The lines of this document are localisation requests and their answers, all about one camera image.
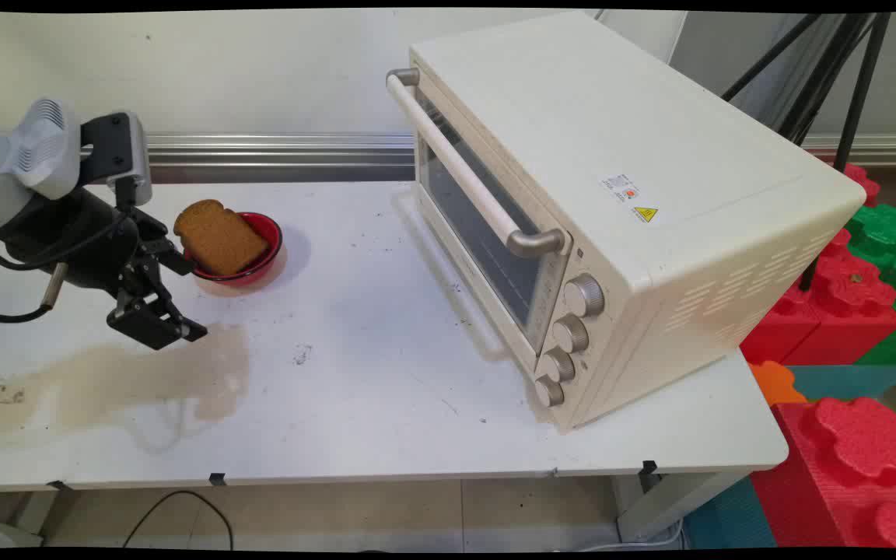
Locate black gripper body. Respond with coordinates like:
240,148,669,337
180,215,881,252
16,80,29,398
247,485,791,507
6,186,172,294

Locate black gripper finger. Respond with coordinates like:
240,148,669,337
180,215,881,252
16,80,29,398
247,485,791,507
143,236,198,276
107,263,208,352

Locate glass oven door with handle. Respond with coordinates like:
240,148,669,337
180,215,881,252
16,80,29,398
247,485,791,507
386,68,575,368

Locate brown toast slice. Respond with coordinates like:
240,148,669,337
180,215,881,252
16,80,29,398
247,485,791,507
173,199,270,277

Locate red bowl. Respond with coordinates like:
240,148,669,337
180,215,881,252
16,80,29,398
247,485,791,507
184,212,284,288

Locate white table leg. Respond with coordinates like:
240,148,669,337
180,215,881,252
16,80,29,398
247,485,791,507
0,485,61,550
614,467,754,543

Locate large silver oven knob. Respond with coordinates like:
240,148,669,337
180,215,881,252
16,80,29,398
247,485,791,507
563,274,606,318

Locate white label sticker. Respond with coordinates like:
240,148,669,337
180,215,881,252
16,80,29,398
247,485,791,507
600,173,642,205

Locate cream toaster oven body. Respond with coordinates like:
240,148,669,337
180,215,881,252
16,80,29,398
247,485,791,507
408,11,867,433

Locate white board panel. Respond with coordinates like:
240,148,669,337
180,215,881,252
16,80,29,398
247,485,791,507
594,9,689,65

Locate teal foam block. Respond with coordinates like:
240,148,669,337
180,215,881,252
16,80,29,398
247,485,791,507
786,364,896,402
681,476,778,550

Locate orange foam block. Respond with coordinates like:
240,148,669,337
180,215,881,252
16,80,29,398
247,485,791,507
749,360,807,408

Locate small red foam block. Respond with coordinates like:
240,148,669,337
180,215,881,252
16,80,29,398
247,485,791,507
841,162,881,208

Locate black tripod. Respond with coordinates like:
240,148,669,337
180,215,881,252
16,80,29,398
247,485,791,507
722,12,892,293

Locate large red foam block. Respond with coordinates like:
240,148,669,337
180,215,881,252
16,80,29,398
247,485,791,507
751,397,896,549

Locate green foam block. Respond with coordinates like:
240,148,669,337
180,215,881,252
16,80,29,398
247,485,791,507
845,204,896,366

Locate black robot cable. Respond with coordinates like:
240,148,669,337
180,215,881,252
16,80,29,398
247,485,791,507
0,93,131,324

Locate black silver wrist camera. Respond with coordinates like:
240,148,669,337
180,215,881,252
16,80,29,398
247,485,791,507
80,112,154,209

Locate aluminium rail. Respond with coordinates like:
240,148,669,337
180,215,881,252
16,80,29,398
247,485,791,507
145,132,896,185

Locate black floor cable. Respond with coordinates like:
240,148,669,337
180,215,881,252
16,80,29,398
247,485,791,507
121,490,236,550

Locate white floor cable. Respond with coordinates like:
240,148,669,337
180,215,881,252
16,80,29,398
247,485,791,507
580,520,687,551

